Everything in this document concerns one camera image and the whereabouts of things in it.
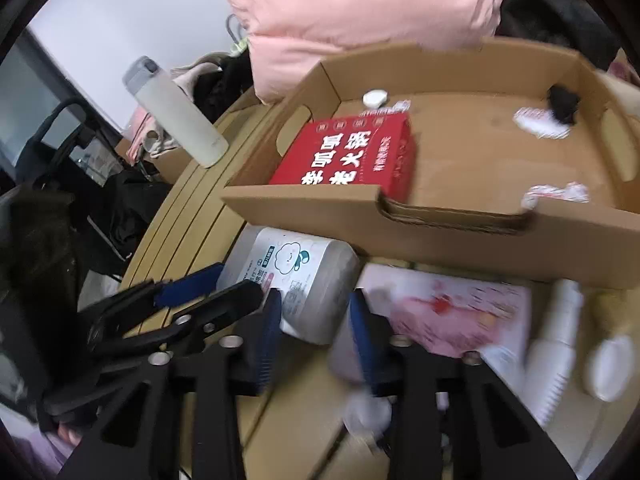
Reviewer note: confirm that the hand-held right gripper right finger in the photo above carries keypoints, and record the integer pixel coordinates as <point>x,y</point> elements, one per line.
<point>361,345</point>

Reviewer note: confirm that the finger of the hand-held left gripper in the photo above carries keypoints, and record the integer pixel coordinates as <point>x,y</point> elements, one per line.
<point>227,305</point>
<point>192,282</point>

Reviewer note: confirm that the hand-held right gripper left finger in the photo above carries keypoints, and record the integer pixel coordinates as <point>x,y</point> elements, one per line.
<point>269,345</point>

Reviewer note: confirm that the white wet wipes pack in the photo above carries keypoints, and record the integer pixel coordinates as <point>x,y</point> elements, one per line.
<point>300,285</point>

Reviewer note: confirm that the small white blurred object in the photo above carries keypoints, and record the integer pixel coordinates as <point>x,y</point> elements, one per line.
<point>367,410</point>

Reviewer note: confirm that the pink printed packet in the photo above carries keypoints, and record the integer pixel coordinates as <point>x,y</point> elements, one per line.
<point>460,315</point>

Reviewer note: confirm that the white insulated bottle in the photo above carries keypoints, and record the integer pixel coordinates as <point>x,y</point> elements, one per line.
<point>175,110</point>

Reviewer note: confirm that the red printed carton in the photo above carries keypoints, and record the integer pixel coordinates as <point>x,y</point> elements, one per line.
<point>350,160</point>

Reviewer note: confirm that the black handbag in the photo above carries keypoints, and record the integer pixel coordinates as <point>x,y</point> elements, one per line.
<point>60,145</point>

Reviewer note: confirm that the white spray bottle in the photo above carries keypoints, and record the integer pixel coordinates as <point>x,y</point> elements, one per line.
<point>552,345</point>

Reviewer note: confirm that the shallow cardboard box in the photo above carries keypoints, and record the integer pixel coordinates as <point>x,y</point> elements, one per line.
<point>500,175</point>

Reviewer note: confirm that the white red crumpled wrapper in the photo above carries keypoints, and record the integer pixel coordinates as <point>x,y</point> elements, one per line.
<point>540,122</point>
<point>400,107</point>
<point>555,195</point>

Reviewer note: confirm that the small white round cap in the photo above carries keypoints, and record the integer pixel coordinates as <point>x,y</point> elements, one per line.
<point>375,97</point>

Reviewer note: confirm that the white oval container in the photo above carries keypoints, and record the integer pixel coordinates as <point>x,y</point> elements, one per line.
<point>610,367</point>

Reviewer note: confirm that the small black object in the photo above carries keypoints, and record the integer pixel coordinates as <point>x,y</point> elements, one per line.
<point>562,105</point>

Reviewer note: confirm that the pink puffy jacket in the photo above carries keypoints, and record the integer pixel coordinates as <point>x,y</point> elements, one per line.
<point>365,15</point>

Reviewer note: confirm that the black garment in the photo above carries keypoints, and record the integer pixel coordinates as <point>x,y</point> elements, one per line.
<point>555,15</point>

